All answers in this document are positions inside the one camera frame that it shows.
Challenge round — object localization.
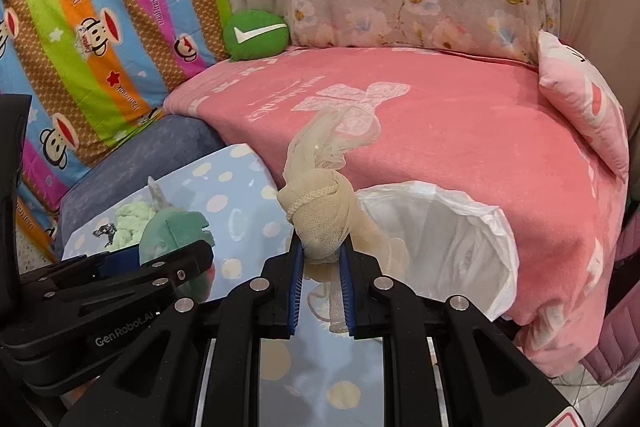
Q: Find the beige mesh cloth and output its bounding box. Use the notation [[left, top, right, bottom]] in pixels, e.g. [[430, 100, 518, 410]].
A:
[[276, 107, 411, 335]]

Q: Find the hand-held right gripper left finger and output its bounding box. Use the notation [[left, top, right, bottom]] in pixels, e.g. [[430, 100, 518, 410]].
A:
[[60, 241, 303, 427]]

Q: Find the pink printed pillow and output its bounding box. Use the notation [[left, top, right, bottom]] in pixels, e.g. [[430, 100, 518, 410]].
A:
[[537, 31, 630, 180]]

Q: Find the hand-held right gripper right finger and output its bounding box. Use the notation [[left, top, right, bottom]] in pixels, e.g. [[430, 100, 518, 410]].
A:
[[340, 243, 576, 427]]

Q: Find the white plastic bag bin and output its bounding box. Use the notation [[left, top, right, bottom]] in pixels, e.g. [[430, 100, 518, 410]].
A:
[[355, 181, 518, 323]]

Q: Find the green cushion white check mark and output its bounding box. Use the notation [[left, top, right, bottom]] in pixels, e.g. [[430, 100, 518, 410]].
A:
[[222, 9, 291, 60]]

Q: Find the teal green cloth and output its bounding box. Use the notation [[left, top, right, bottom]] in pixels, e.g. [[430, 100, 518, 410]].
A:
[[139, 209, 215, 303]]

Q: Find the pink blanket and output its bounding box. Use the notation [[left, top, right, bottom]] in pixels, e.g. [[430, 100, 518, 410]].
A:
[[165, 46, 631, 378]]

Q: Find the blue-grey cushion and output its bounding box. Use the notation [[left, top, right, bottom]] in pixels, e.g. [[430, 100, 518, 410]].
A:
[[57, 114, 226, 253]]

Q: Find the pink ribbed cloth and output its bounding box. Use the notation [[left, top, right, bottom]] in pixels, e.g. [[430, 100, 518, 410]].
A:
[[580, 202, 640, 383]]

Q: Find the beige sofa backrest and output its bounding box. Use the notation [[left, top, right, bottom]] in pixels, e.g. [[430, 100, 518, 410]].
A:
[[545, 0, 640, 148]]

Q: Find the striped monkey printed blanket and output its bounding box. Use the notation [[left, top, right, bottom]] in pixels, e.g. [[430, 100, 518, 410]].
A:
[[0, 0, 233, 258]]

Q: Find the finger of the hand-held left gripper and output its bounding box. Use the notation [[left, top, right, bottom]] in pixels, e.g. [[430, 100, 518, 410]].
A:
[[0, 240, 215, 350], [17, 251, 145, 294]]

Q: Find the light green fluffy cloth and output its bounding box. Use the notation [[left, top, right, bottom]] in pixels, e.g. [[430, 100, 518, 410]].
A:
[[107, 202, 166, 250]]

